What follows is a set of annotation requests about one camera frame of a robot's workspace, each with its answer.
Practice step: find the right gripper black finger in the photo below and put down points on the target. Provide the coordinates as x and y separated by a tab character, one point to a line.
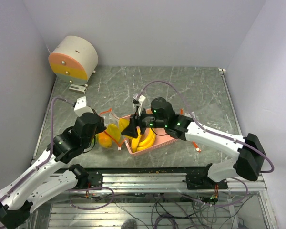
134	120
130	131

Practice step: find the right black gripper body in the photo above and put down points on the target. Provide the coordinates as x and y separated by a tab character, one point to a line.
146	121

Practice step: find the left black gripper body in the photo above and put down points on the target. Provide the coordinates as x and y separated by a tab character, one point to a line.
98	128

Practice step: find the clear zip bag red zipper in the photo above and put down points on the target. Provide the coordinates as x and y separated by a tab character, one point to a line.
111	137

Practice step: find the yellow starfruit slice toy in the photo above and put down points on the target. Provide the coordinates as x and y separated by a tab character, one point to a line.
114	132

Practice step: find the yellow toy mango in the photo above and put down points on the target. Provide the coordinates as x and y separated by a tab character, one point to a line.
104	140

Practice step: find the pink plastic basket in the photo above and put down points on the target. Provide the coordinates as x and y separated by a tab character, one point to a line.
160	141

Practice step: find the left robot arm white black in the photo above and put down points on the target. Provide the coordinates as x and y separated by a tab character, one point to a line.
30	190

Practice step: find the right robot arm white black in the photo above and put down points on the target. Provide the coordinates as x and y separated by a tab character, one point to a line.
246	152

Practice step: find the yellow toy banana bunch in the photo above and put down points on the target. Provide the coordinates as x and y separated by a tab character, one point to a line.
143	142

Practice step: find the white metal latch piece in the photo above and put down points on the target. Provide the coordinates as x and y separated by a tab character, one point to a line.
77	88

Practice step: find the round cream drawer box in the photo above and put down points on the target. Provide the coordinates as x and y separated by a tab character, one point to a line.
74	60

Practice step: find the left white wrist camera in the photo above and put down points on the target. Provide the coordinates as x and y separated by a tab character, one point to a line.
81	106

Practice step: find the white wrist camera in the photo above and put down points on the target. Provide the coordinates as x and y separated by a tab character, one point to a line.
138	103
81	106

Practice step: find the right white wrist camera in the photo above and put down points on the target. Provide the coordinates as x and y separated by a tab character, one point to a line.
138	103

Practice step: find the aluminium mounting rail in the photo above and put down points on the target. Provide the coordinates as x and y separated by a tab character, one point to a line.
169	182

